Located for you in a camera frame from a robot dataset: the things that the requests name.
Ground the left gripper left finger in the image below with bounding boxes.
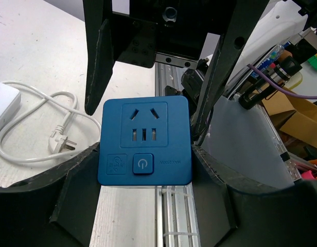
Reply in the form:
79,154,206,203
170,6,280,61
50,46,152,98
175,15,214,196
0,143,101,246

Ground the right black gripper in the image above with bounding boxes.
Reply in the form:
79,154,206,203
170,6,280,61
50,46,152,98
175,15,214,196
83,1,268,136

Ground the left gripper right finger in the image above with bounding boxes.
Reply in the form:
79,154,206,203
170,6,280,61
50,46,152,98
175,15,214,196
191,145,317,246

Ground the blue cube socket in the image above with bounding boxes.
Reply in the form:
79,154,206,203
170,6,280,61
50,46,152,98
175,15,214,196
98,96,192,187

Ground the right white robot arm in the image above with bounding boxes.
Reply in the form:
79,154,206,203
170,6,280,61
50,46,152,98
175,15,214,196
83,1,308,139

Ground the white colourful power strip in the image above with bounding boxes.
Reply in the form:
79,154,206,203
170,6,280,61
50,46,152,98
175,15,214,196
0,82,21,130

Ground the cardboard box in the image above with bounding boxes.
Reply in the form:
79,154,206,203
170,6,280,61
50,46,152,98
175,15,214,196
262,92,317,148

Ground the green plastic bin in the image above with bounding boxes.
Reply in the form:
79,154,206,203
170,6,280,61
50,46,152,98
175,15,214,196
306,51,317,75

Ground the aluminium rail frame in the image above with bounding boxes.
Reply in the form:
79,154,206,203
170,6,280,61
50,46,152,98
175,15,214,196
153,61,313,247

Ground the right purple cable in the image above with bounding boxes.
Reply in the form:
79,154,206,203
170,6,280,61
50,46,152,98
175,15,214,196
247,63,317,100

